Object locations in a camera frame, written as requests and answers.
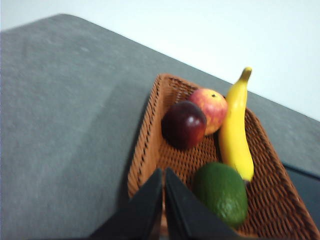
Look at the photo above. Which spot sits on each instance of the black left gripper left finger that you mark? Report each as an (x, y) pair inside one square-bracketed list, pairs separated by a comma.
[(145, 210)]

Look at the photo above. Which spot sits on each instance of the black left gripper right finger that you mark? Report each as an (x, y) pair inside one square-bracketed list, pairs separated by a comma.
[(185, 217)]

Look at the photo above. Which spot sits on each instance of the green avocado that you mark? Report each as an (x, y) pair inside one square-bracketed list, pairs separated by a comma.
[(221, 192)]

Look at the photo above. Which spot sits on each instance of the brown woven wicker basket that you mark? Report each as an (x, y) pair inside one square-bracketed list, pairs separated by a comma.
[(270, 200)]

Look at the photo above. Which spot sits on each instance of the dark red plum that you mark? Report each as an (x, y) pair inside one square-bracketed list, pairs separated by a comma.
[(183, 125)]

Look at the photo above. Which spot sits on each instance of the yellow banana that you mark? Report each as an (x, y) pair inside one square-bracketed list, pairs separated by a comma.
[(235, 130)]

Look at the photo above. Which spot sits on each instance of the red yellow apple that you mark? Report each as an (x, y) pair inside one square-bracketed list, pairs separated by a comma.
[(212, 107)]

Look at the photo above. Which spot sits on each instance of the black rectangular tray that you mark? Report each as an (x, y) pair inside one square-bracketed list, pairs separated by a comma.
[(307, 185)]

